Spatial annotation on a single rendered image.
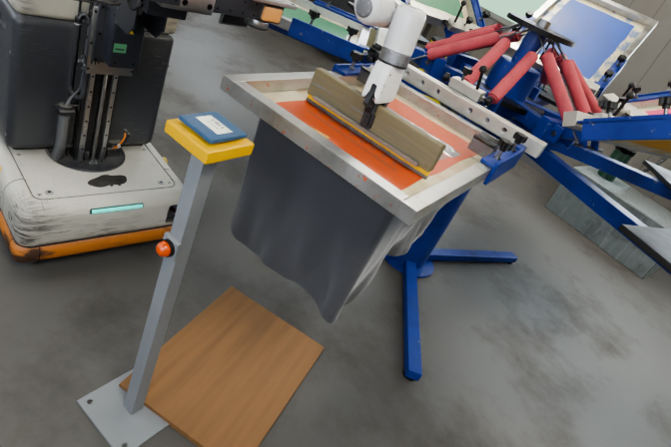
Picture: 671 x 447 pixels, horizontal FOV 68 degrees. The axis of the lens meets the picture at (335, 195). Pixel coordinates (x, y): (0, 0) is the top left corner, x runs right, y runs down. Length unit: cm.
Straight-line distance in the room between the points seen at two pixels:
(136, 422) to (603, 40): 300
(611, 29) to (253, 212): 262
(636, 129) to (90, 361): 178
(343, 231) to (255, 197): 30
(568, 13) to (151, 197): 264
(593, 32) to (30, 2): 284
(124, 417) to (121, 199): 75
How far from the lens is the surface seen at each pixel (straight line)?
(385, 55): 122
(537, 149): 174
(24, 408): 170
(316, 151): 109
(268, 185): 133
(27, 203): 189
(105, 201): 194
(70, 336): 185
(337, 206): 120
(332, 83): 133
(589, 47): 328
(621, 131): 169
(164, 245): 118
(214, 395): 174
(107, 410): 169
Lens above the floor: 142
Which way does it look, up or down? 28 degrees down
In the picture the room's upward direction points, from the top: 25 degrees clockwise
